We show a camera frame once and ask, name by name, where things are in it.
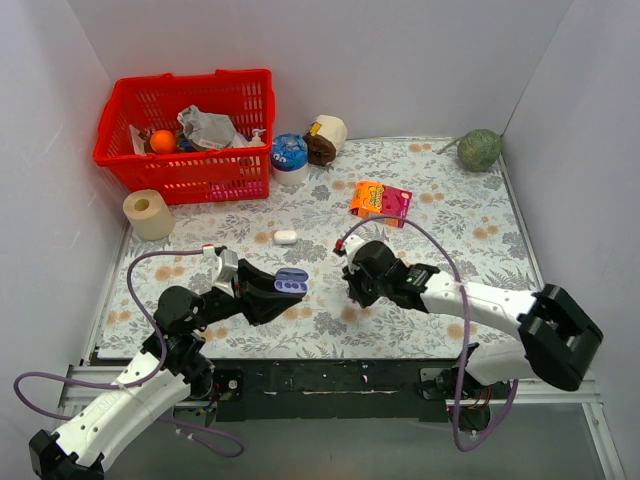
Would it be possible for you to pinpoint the purple earbud charging case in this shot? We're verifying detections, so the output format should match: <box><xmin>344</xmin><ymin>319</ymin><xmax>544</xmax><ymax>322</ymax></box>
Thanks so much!
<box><xmin>274</xmin><ymin>267</ymin><xmax>309</xmax><ymax>294</ymax></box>

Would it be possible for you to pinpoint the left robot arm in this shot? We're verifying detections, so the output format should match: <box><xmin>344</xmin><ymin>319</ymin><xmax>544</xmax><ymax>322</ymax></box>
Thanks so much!
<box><xmin>29</xmin><ymin>256</ymin><xmax>308</xmax><ymax>479</ymax></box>

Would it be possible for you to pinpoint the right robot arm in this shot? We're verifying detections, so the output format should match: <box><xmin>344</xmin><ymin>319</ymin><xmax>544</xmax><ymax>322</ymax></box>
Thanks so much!
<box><xmin>334</xmin><ymin>235</ymin><xmax>604</xmax><ymax>433</ymax></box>

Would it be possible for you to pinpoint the orange pink sponge box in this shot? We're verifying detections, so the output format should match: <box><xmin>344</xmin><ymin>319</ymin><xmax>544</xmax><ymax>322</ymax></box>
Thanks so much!
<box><xmin>349</xmin><ymin>181</ymin><xmax>413</xmax><ymax>228</ymax></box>

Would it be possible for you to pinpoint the floral table mat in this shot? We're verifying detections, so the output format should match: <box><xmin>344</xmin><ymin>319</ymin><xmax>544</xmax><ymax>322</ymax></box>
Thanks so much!
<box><xmin>95</xmin><ymin>138</ymin><xmax>541</xmax><ymax>361</ymax></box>

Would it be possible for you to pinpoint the beige paper roll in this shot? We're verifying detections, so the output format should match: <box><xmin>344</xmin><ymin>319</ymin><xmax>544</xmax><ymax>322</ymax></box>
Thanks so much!
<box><xmin>122</xmin><ymin>189</ymin><xmax>175</xmax><ymax>241</ymax></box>

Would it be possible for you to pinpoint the blue white cup container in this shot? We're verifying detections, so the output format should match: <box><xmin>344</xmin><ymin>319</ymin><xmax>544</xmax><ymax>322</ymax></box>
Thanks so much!
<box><xmin>270</xmin><ymin>133</ymin><xmax>309</xmax><ymax>186</ymax></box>

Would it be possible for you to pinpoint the white pump bottle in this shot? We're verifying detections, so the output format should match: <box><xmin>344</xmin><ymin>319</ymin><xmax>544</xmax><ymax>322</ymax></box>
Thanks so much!
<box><xmin>247</xmin><ymin>129</ymin><xmax>266</xmax><ymax>148</ymax></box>

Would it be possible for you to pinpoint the red plastic shopping basket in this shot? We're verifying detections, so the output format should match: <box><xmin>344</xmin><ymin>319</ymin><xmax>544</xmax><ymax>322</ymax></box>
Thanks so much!
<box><xmin>93</xmin><ymin>69</ymin><xmax>276</xmax><ymax>205</ymax></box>

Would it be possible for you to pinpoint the grey crumpled bag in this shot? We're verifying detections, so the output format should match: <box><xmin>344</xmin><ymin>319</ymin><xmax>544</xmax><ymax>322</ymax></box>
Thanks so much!
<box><xmin>177</xmin><ymin>105</ymin><xmax>236</xmax><ymax>151</ymax></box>

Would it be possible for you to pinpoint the brown white plush toy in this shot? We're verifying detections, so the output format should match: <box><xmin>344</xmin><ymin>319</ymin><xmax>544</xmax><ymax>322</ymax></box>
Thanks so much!
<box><xmin>303</xmin><ymin>115</ymin><xmax>348</xmax><ymax>167</ymax></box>

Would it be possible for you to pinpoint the orange fruit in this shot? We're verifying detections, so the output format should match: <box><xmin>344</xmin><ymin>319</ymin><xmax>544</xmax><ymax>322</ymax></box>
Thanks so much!
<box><xmin>149</xmin><ymin>130</ymin><xmax>177</xmax><ymax>155</ymax></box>

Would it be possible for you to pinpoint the green melon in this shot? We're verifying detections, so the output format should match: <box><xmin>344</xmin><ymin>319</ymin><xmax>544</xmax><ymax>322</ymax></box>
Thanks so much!
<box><xmin>437</xmin><ymin>129</ymin><xmax>502</xmax><ymax>172</ymax></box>

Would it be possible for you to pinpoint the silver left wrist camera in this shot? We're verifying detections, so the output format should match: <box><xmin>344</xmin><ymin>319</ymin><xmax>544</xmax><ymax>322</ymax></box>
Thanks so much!
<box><xmin>212</xmin><ymin>249</ymin><xmax>238</xmax><ymax>298</ymax></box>

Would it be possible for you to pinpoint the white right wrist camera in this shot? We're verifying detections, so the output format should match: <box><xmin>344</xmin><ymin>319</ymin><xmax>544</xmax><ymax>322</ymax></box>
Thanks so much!
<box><xmin>343</xmin><ymin>234</ymin><xmax>366</xmax><ymax>274</ymax></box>

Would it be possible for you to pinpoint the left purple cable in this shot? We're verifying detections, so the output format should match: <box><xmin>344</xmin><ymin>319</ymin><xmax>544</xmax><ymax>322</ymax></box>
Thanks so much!
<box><xmin>13</xmin><ymin>244</ymin><xmax>246</xmax><ymax>459</ymax></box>

